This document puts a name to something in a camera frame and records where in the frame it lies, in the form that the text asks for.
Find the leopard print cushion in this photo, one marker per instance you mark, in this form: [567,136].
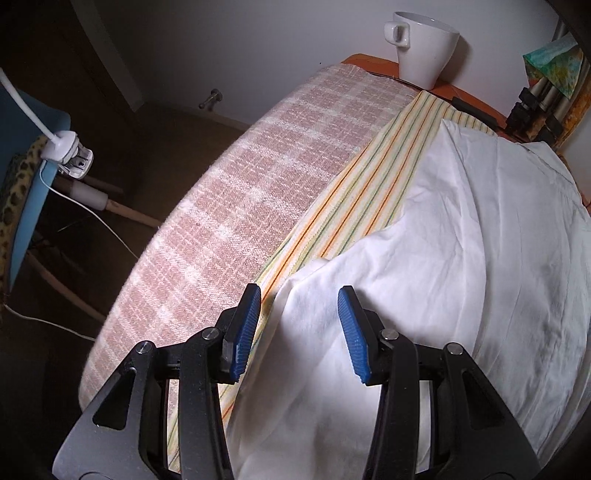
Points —
[18,184]

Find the blue chair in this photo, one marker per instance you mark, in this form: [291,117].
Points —
[27,138]

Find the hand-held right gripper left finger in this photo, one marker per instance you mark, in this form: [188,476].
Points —
[242,332]

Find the pink plaid blanket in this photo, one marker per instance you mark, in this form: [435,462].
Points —
[254,161]

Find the yellow striped cloth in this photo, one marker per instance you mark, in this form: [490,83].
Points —
[369,184]

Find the colourful painted cloth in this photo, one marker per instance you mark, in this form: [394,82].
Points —
[556,64]

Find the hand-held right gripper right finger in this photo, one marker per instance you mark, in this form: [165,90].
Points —
[353,337]

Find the white clip-on charger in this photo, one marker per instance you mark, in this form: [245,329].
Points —
[69,150]

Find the white shirt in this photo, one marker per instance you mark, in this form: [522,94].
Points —
[461,230]

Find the white cup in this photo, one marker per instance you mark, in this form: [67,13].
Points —
[425,50]

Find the metal door stop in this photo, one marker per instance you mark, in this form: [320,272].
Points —
[211,98]

